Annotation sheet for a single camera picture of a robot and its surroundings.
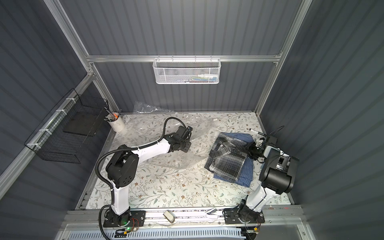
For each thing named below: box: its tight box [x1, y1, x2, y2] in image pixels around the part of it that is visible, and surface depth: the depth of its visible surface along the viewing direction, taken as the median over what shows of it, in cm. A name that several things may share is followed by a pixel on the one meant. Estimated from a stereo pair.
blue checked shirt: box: [213, 132, 254, 188], surface depth 88 cm
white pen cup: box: [103, 112, 125, 132], surface depth 107 cm
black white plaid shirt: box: [204, 132, 248, 182], surface depth 91 cm
